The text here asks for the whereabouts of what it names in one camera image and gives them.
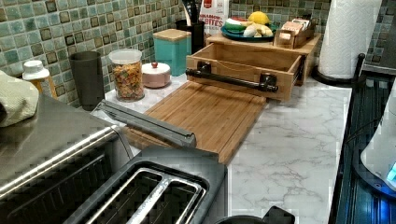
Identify dark grey tumbler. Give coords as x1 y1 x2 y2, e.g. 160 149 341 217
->
69 51 105 111

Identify grey foil wrap box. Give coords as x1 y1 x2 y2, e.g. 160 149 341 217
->
95 100 197 147

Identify wooden drawer with black handle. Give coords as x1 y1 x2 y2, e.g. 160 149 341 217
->
186 43 304 101

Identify black utensil holder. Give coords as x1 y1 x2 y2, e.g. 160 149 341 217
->
176 0 205 53

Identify wooden drawer cabinet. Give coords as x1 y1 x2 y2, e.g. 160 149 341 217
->
206 34 319 86

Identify stainless toaster oven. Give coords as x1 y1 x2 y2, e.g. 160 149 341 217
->
0 95 133 224

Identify banana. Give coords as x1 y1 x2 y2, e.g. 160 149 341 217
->
243 21 274 37

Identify bamboo cutting board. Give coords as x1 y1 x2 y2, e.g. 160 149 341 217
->
146 81 266 164

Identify white capped amber bottle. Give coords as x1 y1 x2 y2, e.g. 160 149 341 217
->
22 60 57 99

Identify cream folded cloth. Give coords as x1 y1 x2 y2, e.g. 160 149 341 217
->
0 71 39 127

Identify grey two slot toaster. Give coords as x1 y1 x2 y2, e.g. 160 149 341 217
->
63 146 227 224

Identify teal plate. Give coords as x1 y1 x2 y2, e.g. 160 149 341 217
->
219 22 279 43

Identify pink ceramic lidded bowl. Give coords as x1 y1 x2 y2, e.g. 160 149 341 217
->
142 63 171 89

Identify yellow lemon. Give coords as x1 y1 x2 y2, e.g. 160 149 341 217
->
247 11 270 25

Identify wooden tea bag organiser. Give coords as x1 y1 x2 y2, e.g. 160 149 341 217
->
274 19 316 49

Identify watermelon slice toy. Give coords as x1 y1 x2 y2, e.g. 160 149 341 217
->
224 18 248 32

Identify black object at bottom edge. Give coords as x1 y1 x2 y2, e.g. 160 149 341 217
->
214 205 296 224

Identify white paper towel roll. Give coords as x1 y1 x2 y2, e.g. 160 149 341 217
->
318 0 382 79

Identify teal canister with wooden lid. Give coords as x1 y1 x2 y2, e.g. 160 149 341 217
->
153 29 191 77

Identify clear jar of colourful cereal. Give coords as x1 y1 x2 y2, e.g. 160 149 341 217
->
108 49 145 102

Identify black paper towel holder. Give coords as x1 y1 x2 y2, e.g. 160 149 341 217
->
311 53 366 88

